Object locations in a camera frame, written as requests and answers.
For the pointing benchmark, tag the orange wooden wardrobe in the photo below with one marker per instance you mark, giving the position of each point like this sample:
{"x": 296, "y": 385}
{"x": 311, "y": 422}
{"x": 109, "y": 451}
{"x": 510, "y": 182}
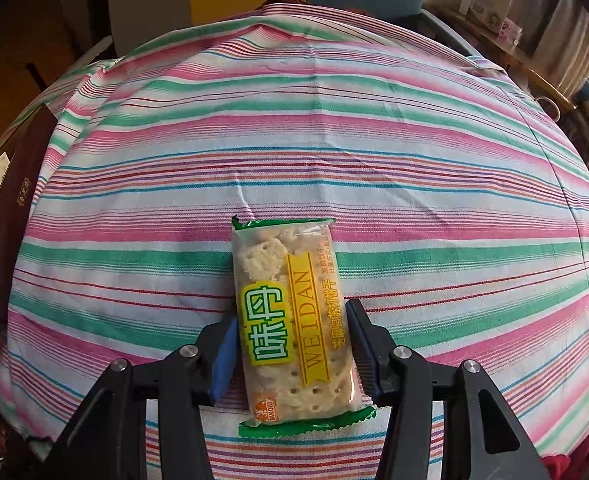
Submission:
{"x": 24, "y": 35}

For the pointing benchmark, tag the wooden side table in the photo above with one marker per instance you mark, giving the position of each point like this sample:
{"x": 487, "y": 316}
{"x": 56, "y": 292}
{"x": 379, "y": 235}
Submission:
{"x": 514, "y": 60}

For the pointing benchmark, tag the small pink box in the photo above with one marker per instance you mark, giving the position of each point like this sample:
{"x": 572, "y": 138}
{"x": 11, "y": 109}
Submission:
{"x": 508, "y": 30}

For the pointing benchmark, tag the striped pink green cloth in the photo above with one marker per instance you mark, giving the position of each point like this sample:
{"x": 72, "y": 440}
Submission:
{"x": 374, "y": 160}

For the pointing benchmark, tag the green yellow cracker packet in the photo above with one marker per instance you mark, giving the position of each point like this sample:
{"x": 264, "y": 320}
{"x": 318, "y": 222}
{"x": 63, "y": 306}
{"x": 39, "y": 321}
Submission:
{"x": 284, "y": 270}

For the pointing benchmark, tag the gold lined gift box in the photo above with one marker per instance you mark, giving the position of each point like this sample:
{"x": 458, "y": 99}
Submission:
{"x": 19, "y": 220}

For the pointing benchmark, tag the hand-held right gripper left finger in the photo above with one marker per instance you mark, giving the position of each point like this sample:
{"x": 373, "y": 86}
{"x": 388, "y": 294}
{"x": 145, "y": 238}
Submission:
{"x": 224, "y": 355}

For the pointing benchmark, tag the white mug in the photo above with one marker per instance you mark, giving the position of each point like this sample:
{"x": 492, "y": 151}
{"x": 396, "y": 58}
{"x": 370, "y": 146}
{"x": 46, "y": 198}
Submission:
{"x": 546, "y": 107}

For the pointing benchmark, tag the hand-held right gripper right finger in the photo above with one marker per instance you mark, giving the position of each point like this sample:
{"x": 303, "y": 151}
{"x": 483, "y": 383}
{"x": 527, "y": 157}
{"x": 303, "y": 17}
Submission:
{"x": 363, "y": 347}

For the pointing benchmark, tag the small white jar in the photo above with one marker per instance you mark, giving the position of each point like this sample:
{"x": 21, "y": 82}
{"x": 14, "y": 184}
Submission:
{"x": 464, "y": 2}

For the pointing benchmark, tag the patterned window curtain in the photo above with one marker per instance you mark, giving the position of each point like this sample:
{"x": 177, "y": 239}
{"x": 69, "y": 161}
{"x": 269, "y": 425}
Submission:
{"x": 569, "y": 35}

